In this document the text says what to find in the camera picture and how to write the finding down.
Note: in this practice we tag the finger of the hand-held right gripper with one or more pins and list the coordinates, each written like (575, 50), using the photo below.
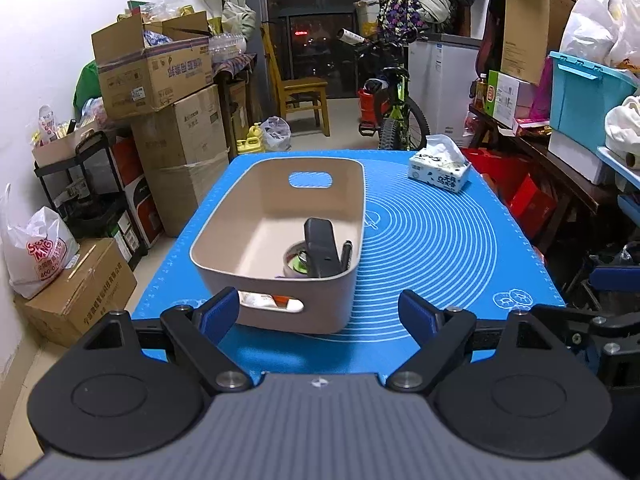
(615, 345)

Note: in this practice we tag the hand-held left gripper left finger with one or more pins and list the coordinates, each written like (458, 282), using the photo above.
(222, 312)

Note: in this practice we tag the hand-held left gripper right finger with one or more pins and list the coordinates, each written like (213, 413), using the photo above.
(417, 317)

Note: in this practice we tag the beige plastic storage bin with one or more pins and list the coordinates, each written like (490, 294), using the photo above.
(225, 280)

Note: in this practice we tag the white orange tube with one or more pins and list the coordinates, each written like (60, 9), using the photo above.
(260, 301)

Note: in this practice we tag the black marker pen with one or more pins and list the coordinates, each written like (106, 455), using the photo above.
(346, 257)

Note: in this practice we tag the blue silicone baking mat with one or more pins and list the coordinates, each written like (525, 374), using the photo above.
(450, 240)

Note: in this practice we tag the taped brown cardboard box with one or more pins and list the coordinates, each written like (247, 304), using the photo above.
(185, 195)

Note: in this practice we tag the red white appliance box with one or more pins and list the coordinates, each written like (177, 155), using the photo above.
(145, 210)

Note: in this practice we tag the brown shipping cardboard box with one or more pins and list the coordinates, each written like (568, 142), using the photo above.
(85, 290)

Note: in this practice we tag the white tissue pack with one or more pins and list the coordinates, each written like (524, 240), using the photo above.
(435, 172)

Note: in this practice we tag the red gift box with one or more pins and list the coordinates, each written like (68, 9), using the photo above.
(532, 207)

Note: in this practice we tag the flat red box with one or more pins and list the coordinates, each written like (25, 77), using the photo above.
(495, 165)

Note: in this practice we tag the yellow detergent jug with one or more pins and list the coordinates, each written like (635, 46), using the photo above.
(250, 142)

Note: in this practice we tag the white purple plastic bag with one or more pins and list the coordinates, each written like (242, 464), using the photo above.
(276, 135)

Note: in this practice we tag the plain brown cardboard box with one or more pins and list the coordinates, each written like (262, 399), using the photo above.
(185, 125)

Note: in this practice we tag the white red-print plastic bag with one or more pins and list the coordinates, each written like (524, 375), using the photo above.
(40, 255)

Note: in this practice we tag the dark wooden side table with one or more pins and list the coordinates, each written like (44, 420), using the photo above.
(550, 160)

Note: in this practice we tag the green black bicycle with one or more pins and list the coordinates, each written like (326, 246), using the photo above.
(400, 110)

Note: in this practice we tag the red bucket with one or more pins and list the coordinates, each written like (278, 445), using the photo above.
(367, 109)

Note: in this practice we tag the white cloth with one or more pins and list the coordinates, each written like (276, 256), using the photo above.
(622, 125)

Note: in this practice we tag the black shelf cart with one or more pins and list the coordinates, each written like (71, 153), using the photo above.
(90, 136)

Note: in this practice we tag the white chest freezer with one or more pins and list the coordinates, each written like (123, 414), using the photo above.
(445, 85)

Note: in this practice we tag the orange drink bottle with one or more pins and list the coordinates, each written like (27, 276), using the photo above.
(481, 91)

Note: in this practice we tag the black helmet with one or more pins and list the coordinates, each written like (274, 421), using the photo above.
(375, 86)

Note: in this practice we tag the wooden chair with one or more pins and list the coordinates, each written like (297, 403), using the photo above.
(302, 87)

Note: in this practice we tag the green white carton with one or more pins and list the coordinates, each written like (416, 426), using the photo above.
(505, 95)

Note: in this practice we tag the teal plastic storage bin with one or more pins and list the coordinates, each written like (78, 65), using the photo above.
(585, 105)

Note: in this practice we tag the open printed cardboard box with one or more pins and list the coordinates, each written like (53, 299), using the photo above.
(150, 80)

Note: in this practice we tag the pink mesh bag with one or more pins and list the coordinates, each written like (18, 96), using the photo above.
(542, 92)

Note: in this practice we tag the clear plastic bottle pack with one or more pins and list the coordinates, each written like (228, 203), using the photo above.
(227, 45)

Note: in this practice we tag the white rolled paper tube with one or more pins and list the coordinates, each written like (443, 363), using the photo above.
(350, 36)

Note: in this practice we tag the pale cloth bag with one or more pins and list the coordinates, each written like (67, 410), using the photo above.
(239, 20)

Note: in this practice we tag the dark red bag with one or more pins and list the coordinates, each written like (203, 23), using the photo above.
(492, 25)

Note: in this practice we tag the glass balcony door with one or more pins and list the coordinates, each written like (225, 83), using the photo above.
(320, 25)

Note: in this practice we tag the tall cardboard box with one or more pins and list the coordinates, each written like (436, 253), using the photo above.
(530, 35)

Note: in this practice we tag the purple floral bag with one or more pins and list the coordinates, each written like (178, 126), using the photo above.
(397, 12)

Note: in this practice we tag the grey green bag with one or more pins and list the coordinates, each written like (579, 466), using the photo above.
(434, 0)

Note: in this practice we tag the large white plastic bag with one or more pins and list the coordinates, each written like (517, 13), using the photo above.
(595, 20)

